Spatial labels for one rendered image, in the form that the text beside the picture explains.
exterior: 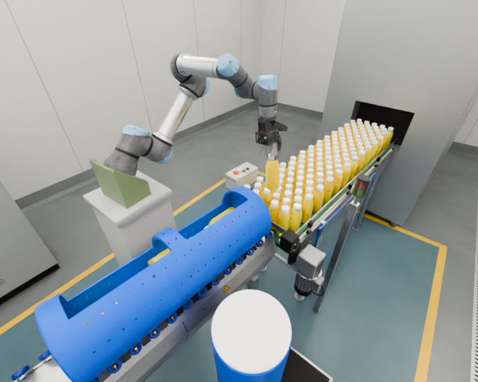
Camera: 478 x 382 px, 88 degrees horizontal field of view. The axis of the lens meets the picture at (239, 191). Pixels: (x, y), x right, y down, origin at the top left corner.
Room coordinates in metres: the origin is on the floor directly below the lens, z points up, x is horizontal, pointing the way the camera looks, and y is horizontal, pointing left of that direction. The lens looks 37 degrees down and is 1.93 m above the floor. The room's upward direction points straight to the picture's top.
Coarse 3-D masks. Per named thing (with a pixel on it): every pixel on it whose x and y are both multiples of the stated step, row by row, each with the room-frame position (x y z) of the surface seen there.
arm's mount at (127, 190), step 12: (96, 168) 0.99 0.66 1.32; (108, 168) 0.92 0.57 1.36; (108, 180) 0.94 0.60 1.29; (120, 180) 0.91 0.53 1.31; (132, 180) 0.95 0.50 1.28; (144, 180) 1.01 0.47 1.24; (108, 192) 0.97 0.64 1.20; (120, 192) 0.90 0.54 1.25; (132, 192) 0.94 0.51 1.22; (144, 192) 0.99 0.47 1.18; (120, 204) 0.93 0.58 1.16; (132, 204) 0.92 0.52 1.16
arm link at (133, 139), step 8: (128, 128) 1.11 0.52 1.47; (136, 128) 1.11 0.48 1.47; (120, 136) 1.10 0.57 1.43; (128, 136) 1.08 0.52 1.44; (136, 136) 1.09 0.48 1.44; (144, 136) 1.11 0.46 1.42; (120, 144) 1.06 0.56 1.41; (128, 144) 1.06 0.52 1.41; (136, 144) 1.07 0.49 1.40; (144, 144) 1.10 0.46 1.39; (152, 144) 1.13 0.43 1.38; (136, 152) 1.06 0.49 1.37; (144, 152) 1.10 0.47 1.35
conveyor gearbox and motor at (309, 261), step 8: (312, 248) 0.89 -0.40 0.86; (304, 256) 0.84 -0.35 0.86; (312, 256) 0.84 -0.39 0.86; (320, 256) 0.84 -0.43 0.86; (304, 264) 0.82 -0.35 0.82; (312, 264) 0.79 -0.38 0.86; (320, 264) 0.81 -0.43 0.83; (304, 272) 0.81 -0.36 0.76; (312, 272) 0.78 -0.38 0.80; (320, 272) 0.82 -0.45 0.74; (296, 280) 0.86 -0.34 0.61; (304, 280) 0.81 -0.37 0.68; (312, 280) 0.80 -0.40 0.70; (320, 280) 0.79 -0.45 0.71; (296, 288) 0.83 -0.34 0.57; (304, 288) 0.80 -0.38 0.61; (312, 288) 0.79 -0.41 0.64
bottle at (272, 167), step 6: (270, 162) 1.01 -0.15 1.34; (276, 162) 1.02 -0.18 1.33; (270, 168) 1.00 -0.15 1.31; (276, 168) 1.00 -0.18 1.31; (270, 174) 1.00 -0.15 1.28; (276, 174) 1.00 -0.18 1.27; (270, 180) 1.00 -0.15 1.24; (276, 180) 1.00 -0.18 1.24; (270, 186) 1.00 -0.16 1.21; (276, 186) 1.00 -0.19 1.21
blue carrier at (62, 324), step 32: (192, 224) 0.85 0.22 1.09; (224, 224) 0.72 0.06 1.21; (256, 224) 0.78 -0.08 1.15; (192, 256) 0.58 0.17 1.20; (224, 256) 0.63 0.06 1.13; (96, 288) 0.53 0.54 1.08; (128, 288) 0.44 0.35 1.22; (160, 288) 0.46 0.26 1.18; (192, 288) 0.51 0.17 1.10; (64, 320) 0.34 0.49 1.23; (96, 320) 0.35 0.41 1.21; (128, 320) 0.37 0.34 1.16; (160, 320) 0.41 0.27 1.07; (64, 352) 0.27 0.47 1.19; (96, 352) 0.29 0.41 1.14
